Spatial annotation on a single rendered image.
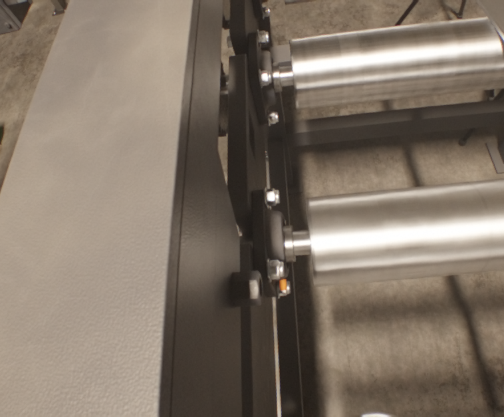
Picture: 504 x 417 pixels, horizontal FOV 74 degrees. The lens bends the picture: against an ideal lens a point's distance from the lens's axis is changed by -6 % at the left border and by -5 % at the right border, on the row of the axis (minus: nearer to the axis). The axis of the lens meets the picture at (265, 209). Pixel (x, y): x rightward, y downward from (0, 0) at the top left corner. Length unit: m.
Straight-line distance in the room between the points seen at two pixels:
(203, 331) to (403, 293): 1.20
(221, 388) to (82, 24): 0.24
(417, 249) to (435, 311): 0.95
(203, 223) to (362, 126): 1.07
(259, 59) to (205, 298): 0.46
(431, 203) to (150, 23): 0.34
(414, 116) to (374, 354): 0.80
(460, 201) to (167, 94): 0.35
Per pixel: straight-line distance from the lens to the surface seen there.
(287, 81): 0.61
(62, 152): 0.19
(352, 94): 0.59
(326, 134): 1.22
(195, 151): 0.18
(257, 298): 0.27
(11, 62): 2.90
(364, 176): 1.50
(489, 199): 0.46
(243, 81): 0.51
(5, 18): 0.44
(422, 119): 1.27
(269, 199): 0.42
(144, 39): 0.22
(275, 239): 0.41
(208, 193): 0.20
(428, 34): 0.62
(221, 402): 0.25
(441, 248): 0.43
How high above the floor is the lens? 1.29
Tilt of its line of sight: 63 degrees down
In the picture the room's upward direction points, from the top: 18 degrees counter-clockwise
